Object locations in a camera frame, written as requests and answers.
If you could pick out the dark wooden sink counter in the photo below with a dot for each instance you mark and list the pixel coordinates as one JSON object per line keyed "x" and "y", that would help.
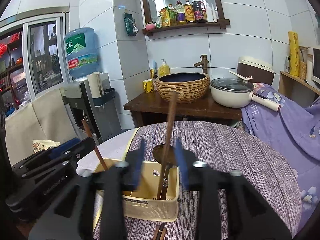
{"x": 150, "y": 108}

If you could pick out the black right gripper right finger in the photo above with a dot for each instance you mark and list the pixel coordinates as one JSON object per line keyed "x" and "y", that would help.
{"x": 249, "y": 216}

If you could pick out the brown rice cooker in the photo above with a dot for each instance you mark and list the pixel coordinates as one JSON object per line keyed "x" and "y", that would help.
{"x": 262, "y": 72}

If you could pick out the brass faucet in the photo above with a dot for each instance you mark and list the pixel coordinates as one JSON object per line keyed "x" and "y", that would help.
{"x": 203, "y": 63}

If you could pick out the green hanging packet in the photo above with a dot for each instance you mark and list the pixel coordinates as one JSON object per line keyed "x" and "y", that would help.
{"x": 130, "y": 24}

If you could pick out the wooden wall shelf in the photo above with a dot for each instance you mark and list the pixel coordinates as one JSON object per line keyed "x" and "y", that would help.
{"x": 222, "y": 22}

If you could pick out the wooden side shelf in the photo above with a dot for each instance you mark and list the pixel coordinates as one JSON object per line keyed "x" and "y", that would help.
{"x": 297, "y": 90}

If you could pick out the purple striped table mat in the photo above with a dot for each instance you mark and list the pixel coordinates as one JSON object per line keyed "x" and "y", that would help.
{"x": 224, "y": 149}

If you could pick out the white cooking pot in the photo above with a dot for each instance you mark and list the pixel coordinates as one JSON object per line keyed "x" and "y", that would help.
{"x": 238, "y": 92}

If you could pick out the purple floral cloth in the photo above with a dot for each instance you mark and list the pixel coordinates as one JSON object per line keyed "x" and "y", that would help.
{"x": 294, "y": 133}

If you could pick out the yellow roll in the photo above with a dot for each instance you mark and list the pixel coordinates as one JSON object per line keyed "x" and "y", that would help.
{"x": 294, "y": 53}

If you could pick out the cream plastic utensil holder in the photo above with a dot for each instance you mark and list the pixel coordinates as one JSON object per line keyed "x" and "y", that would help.
{"x": 143, "y": 203}

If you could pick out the white microwave oven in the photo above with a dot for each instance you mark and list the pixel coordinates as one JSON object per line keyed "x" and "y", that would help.
{"x": 313, "y": 66}

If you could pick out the water dispenser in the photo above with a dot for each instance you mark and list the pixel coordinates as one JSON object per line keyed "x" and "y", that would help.
{"x": 100, "y": 113}

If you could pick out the dark brown wooden chopstick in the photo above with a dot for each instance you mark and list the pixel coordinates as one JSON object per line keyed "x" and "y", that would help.
{"x": 170, "y": 124}

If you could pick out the yellow soap bottle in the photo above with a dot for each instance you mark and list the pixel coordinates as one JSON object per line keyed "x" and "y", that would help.
{"x": 163, "y": 69}

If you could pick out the dark soy sauce bottle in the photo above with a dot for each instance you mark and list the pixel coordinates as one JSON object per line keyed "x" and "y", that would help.
{"x": 199, "y": 11}

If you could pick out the reddish brown wooden chopstick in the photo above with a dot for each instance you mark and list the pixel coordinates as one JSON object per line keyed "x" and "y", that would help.
{"x": 160, "y": 232}

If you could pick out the woven basin sink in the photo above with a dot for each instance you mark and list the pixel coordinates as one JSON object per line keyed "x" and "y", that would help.
{"x": 188, "y": 86}

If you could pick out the yellow oil bottle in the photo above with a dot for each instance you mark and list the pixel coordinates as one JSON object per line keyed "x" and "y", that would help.
{"x": 189, "y": 15}

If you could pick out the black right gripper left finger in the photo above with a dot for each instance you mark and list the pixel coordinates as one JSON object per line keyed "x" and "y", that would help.
{"x": 70, "y": 216}

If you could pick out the paper roll in holder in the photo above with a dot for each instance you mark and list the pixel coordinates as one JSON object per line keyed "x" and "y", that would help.
{"x": 95, "y": 85}

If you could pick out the snack bag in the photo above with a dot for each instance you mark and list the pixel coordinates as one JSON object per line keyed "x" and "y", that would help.
{"x": 42, "y": 145}

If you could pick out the yellow mug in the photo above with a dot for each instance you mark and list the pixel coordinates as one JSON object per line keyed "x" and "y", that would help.
{"x": 148, "y": 86}

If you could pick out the blue water bottle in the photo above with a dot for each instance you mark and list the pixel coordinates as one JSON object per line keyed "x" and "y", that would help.
{"x": 82, "y": 55}

